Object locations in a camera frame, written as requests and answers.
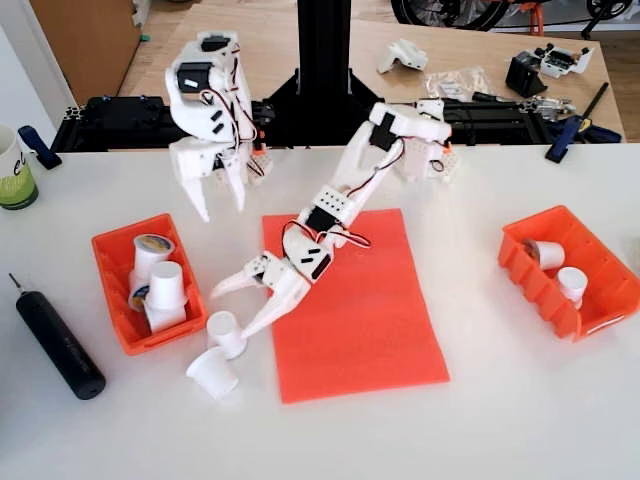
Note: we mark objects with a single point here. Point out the white green mug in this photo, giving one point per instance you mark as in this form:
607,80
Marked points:
15,190

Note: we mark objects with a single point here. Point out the black bicycle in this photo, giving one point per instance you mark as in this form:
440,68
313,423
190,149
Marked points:
406,15

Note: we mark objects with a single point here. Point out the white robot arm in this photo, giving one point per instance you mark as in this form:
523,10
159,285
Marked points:
200,110
370,155

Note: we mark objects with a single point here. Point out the white printed robot part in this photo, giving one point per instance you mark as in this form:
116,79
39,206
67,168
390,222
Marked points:
400,57

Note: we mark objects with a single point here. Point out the black aluminium frame rail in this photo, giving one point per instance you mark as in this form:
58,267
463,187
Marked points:
310,125

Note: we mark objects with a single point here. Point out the orange bin with white label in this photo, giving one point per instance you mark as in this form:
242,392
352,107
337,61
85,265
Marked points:
600,300

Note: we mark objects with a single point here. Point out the small green object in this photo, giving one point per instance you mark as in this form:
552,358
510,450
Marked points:
145,39

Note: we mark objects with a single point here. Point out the white crumpled sheet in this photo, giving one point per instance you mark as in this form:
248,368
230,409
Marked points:
140,12

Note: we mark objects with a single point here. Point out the orange plastic bin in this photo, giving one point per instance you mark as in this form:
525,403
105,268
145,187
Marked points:
112,310

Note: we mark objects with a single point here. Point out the black plastic mounting block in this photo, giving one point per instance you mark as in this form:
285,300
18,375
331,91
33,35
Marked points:
125,112

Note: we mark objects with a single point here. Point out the clear bag of screws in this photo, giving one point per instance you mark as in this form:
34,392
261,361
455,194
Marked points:
460,82

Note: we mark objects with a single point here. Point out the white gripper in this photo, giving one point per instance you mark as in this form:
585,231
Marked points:
192,161
284,286

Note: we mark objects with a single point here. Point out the black printed part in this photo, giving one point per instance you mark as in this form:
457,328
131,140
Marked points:
525,77

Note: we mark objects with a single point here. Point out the blue bar clamp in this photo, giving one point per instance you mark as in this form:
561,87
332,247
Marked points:
565,137
37,147

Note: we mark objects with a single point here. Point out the wooden table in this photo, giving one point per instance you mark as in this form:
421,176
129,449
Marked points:
280,55

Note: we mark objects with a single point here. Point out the orange metal post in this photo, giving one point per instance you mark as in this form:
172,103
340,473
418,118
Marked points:
538,17

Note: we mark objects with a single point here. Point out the brown wooden cabinet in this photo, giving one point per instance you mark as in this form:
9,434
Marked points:
85,45

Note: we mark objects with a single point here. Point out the white device with circuit board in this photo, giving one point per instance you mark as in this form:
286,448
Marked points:
560,62

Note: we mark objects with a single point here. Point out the metal clamp tool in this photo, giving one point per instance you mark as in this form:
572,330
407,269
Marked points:
550,107

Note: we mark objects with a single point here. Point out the red lid white coffee pod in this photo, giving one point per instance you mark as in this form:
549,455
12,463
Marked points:
571,282
550,255
222,332

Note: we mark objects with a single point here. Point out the black aluminium frame post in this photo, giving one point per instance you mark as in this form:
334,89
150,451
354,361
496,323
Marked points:
324,40

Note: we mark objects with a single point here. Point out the blue lid white coffee pod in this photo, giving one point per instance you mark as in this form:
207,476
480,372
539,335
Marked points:
165,320
139,295
145,255
167,287

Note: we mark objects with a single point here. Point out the orange foam mat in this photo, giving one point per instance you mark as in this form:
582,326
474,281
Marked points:
360,325

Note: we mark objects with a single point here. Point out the black electric screwdriver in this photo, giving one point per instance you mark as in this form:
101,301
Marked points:
60,345

